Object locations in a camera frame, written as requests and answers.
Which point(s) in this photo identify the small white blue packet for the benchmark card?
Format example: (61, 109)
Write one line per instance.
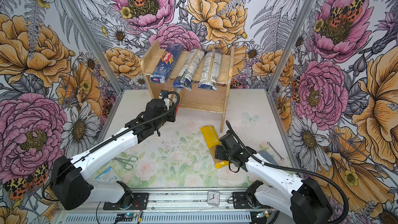
(109, 175)

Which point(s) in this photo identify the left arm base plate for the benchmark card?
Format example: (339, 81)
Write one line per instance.
(134, 201)

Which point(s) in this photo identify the blue Barilla spaghetti box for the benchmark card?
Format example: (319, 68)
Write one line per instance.
(167, 63)

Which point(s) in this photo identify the blue-end spaghetti bag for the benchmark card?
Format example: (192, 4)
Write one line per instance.
(184, 79)
(211, 70)

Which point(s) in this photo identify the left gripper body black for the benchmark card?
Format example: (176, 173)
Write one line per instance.
(171, 117)

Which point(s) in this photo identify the yellow spaghetti bag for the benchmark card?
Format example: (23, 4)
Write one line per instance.
(213, 140)

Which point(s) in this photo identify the aluminium front rail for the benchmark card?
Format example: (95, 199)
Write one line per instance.
(177, 206)

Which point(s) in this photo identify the grey blue flat pad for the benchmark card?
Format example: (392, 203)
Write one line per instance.
(268, 157)

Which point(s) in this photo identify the metal scissors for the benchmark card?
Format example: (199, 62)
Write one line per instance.
(127, 164)

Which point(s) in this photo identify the green circuit board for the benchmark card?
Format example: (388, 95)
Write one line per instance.
(128, 217)

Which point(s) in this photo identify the wooden two-tier shelf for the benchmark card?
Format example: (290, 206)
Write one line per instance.
(196, 99)

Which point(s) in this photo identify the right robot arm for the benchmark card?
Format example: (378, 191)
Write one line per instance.
(302, 200)

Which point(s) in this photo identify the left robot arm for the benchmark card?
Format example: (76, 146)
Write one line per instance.
(71, 177)

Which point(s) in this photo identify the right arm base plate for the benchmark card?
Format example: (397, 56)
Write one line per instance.
(241, 201)

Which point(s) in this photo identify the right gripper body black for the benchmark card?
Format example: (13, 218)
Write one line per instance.
(223, 155)

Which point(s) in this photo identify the metal rod tool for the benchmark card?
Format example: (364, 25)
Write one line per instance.
(275, 151)

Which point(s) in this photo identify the small white clock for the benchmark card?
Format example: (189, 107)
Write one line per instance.
(213, 198)

